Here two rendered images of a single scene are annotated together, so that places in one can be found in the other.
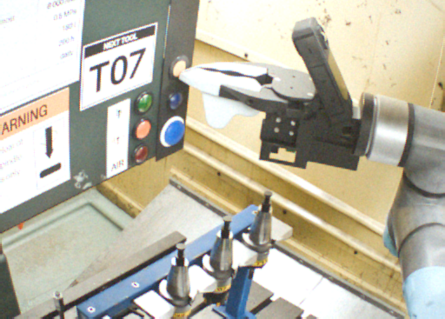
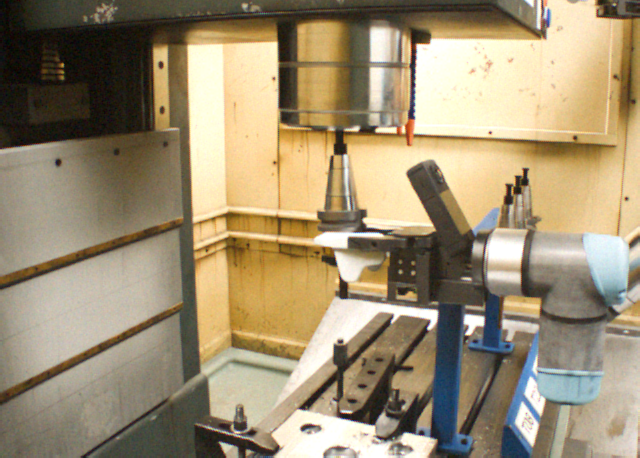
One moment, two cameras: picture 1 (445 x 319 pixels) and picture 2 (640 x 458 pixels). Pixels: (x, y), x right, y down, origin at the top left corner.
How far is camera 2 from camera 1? 0.81 m
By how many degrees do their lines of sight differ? 23
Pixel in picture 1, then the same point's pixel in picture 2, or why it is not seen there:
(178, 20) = not seen: outside the picture
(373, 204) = (567, 222)
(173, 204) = (348, 310)
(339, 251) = not seen: hidden behind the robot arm
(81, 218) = (228, 376)
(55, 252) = (216, 410)
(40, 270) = not seen: hidden behind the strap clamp
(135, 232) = (321, 344)
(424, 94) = (599, 94)
